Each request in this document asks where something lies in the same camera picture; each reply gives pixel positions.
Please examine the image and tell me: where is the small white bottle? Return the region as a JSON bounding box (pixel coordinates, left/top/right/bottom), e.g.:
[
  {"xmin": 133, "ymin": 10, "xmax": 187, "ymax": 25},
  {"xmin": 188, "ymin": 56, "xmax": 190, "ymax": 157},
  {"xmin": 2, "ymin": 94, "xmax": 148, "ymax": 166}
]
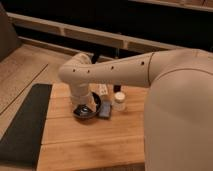
[{"xmin": 99, "ymin": 84, "xmax": 108, "ymax": 96}]

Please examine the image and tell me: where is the dark small cylinder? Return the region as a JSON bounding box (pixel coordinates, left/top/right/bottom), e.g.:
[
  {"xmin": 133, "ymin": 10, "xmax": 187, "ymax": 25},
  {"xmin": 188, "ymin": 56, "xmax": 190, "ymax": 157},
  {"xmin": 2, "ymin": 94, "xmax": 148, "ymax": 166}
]
[{"xmin": 113, "ymin": 85, "xmax": 121, "ymax": 93}]

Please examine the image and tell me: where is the black ceramic bowl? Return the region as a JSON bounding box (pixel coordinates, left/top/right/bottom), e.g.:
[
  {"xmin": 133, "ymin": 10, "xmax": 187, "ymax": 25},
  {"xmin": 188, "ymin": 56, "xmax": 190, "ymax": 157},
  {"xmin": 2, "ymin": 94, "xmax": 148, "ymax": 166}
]
[{"xmin": 73, "ymin": 92, "xmax": 102, "ymax": 120}]

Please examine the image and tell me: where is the black mat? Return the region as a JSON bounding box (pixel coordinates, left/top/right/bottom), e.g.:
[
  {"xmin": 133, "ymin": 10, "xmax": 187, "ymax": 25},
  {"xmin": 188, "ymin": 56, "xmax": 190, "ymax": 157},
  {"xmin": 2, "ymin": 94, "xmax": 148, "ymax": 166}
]
[{"xmin": 0, "ymin": 84, "xmax": 52, "ymax": 167}]

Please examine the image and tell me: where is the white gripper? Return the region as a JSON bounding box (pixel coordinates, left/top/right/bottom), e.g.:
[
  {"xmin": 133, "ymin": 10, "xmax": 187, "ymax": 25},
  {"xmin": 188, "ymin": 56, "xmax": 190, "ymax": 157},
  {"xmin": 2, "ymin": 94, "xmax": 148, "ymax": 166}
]
[{"xmin": 71, "ymin": 92, "xmax": 92, "ymax": 110}]

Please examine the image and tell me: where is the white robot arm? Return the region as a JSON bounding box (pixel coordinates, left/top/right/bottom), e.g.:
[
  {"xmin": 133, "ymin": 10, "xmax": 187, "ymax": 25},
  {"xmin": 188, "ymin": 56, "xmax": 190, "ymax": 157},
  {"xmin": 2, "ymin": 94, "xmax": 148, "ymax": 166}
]
[{"xmin": 59, "ymin": 48, "xmax": 213, "ymax": 171}]

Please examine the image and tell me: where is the wooden shelf rail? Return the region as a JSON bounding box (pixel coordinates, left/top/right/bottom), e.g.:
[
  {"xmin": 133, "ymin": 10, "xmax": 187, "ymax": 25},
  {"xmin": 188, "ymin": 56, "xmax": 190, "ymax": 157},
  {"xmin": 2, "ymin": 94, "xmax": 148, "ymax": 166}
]
[{"xmin": 7, "ymin": 12, "xmax": 181, "ymax": 55}]

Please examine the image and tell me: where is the white ceramic cup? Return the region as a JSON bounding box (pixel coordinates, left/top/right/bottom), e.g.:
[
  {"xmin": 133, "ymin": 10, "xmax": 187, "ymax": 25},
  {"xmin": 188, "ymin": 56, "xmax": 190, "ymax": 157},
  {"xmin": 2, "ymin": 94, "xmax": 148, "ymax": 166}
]
[{"xmin": 113, "ymin": 92, "xmax": 126, "ymax": 111}]

